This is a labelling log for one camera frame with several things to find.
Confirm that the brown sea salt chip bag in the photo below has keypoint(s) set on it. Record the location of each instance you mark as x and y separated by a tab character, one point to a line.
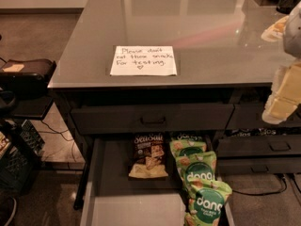
149	154

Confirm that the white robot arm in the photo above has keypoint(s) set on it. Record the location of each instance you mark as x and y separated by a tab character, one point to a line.
288	30

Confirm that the dark chip bags right drawer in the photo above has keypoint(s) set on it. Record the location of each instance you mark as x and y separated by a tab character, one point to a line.
260	132

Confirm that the dark top right drawer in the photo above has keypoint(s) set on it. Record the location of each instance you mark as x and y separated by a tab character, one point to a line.
248	116

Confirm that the green dang bag rear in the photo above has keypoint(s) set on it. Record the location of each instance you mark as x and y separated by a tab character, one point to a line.
185	143

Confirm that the green dang bag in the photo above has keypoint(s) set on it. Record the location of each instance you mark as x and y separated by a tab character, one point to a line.
205	202
196	165
185	143

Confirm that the green dang bag middle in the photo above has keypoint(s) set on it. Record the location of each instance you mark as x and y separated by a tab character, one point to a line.
196	165

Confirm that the dark top left drawer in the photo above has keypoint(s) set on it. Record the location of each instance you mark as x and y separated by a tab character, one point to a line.
150	118

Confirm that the green dang bag front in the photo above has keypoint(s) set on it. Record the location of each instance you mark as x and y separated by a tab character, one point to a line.
205	202

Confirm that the open middle drawer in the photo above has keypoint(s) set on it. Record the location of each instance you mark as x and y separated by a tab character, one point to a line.
113	198

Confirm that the dark lower right drawers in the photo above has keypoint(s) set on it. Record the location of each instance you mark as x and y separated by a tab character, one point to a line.
249	155

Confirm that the white handwritten paper note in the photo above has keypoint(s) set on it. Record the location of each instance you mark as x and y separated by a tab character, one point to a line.
143	60

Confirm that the black chair with note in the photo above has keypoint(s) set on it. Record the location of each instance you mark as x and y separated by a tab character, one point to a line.
24	88

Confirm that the black plastic crate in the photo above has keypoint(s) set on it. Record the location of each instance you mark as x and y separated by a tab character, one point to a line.
21	145

